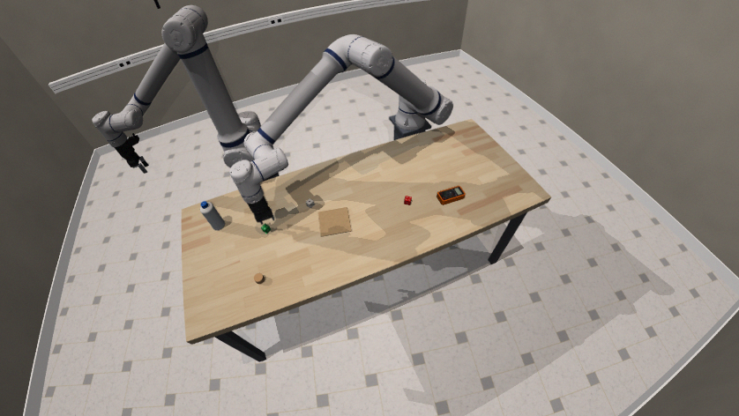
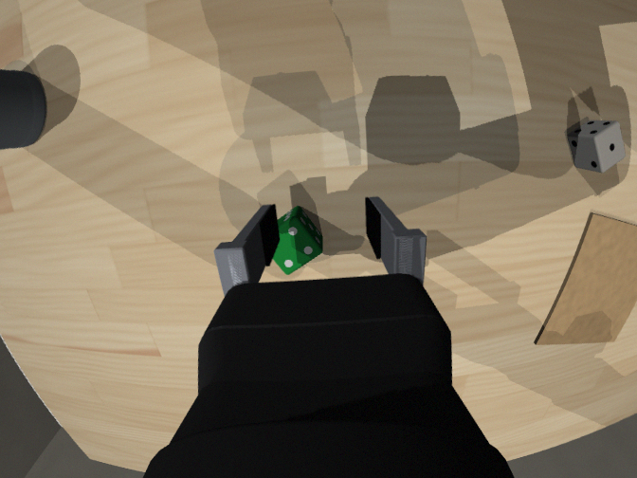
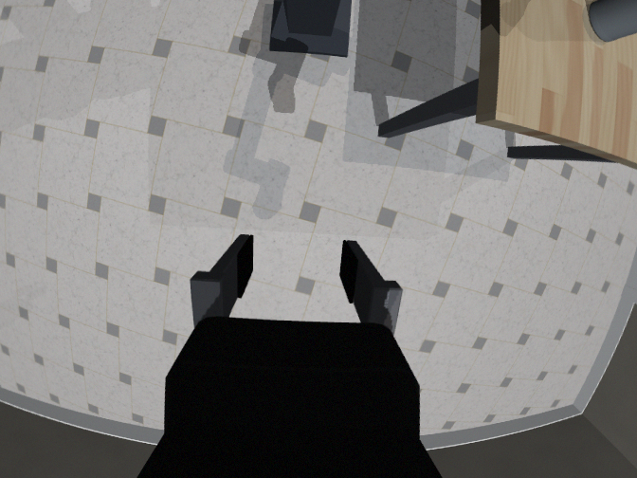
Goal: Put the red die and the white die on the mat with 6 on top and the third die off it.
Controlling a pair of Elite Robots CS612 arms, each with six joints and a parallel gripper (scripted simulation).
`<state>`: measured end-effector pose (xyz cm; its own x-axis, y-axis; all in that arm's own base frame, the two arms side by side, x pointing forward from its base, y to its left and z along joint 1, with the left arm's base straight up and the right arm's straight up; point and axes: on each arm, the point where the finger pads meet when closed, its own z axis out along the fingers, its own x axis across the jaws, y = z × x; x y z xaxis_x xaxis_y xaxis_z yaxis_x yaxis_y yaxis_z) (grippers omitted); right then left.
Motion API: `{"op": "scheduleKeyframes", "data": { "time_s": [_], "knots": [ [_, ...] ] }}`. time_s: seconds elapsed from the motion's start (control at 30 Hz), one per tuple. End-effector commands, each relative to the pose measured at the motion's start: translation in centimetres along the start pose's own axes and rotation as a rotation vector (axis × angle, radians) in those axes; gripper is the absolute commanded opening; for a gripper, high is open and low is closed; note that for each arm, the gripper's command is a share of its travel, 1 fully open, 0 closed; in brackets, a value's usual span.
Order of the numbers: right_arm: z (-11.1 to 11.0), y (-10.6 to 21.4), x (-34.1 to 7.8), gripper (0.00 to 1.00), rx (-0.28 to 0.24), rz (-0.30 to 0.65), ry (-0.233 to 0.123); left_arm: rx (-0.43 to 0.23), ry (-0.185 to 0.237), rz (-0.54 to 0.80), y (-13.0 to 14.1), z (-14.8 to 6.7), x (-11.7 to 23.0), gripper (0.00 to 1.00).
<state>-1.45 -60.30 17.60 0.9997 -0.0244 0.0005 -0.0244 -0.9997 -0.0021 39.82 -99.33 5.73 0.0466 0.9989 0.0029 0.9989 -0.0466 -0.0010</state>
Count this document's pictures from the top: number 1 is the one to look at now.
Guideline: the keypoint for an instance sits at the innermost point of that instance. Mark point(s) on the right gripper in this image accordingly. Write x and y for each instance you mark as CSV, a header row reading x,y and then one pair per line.
x,y
125,148

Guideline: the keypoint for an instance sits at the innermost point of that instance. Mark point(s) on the brown square mat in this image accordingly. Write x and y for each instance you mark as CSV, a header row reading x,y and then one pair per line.
x,y
334,221

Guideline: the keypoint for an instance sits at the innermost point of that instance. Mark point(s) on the grey plastic bottle with blue cap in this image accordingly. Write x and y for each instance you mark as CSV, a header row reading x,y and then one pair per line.
x,y
212,216

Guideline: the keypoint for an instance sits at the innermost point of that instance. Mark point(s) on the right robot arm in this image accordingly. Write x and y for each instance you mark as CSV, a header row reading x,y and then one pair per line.
x,y
183,32

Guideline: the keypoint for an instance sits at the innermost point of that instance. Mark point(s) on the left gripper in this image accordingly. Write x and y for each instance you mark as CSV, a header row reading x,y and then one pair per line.
x,y
258,205

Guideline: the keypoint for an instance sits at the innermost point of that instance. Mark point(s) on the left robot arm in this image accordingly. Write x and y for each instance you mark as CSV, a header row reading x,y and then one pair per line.
x,y
376,59

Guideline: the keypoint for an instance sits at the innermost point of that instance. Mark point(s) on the orange digital multimeter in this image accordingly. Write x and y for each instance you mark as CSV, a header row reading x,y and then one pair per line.
x,y
450,195

